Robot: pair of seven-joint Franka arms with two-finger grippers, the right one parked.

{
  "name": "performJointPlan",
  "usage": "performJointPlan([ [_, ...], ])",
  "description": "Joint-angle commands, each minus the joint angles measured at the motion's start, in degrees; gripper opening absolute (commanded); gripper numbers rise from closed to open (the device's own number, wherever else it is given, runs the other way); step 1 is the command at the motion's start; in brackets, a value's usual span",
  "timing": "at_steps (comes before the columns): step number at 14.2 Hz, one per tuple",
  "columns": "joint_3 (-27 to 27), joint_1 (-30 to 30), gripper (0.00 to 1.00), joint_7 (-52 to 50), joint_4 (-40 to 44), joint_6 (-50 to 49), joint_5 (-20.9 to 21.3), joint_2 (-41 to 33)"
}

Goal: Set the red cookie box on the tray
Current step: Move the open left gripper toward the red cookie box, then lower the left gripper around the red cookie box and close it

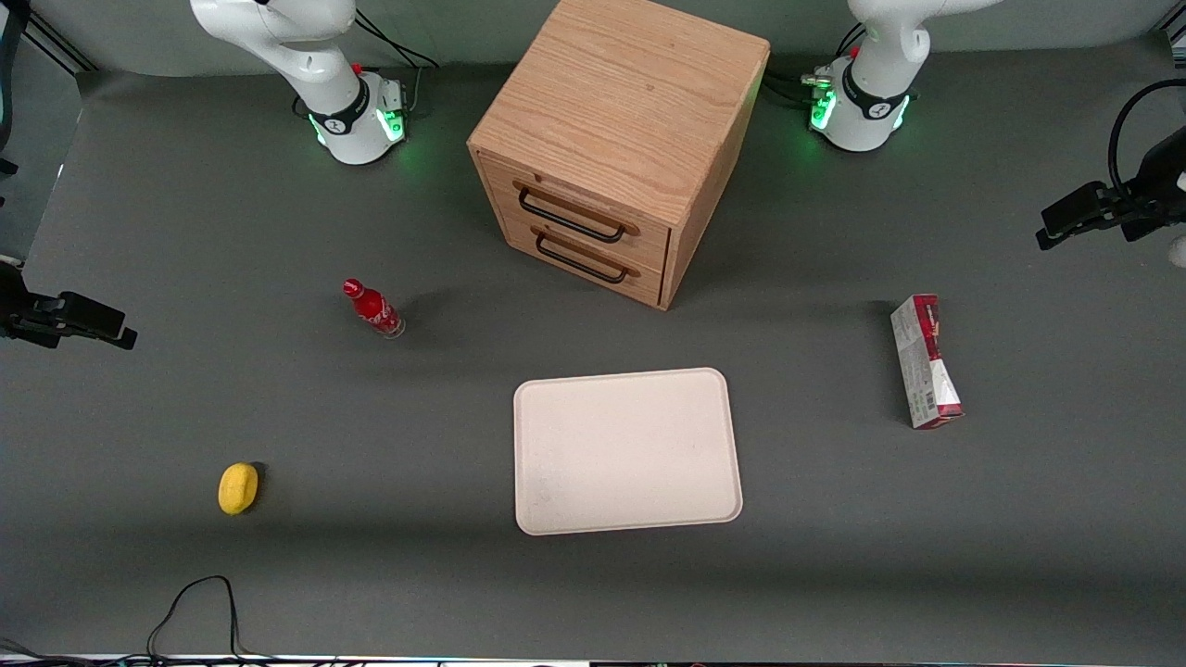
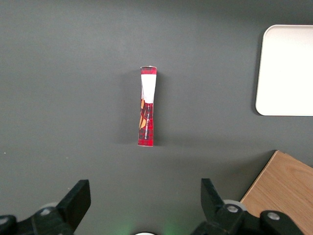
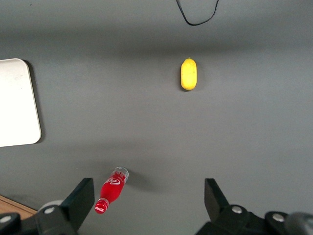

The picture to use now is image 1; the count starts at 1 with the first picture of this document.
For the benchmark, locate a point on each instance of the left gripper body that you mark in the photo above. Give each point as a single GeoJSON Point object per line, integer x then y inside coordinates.
{"type": "Point", "coordinates": [1152, 196]}

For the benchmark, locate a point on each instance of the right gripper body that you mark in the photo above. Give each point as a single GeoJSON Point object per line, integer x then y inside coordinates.
{"type": "Point", "coordinates": [13, 313]}

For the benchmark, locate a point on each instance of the red cookie box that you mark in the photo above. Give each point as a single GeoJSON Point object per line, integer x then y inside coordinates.
{"type": "Point", "coordinates": [927, 361]}

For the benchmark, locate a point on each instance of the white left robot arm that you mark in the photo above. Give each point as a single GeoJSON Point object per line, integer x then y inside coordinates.
{"type": "Point", "coordinates": [880, 56]}

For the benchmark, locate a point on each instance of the cream rectangular tray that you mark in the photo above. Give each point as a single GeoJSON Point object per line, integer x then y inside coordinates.
{"type": "Point", "coordinates": [625, 451]}

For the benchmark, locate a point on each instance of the yellow lemon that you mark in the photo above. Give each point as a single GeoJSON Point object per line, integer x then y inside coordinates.
{"type": "Point", "coordinates": [237, 488]}

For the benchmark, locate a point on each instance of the red soda bottle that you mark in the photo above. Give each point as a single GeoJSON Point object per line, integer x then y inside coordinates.
{"type": "Point", "coordinates": [374, 309]}

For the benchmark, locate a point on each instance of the wooden drawer cabinet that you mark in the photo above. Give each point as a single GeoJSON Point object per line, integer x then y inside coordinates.
{"type": "Point", "coordinates": [621, 102]}

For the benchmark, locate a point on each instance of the wooden drawer front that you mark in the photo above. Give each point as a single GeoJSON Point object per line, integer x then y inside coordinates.
{"type": "Point", "coordinates": [593, 208]}
{"type": "Point", "coordinates": [593, 264]}

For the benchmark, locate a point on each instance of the black metal frame bar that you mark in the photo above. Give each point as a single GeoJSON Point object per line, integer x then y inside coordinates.
{"type": "Point", "coordinates": [56, 42]}

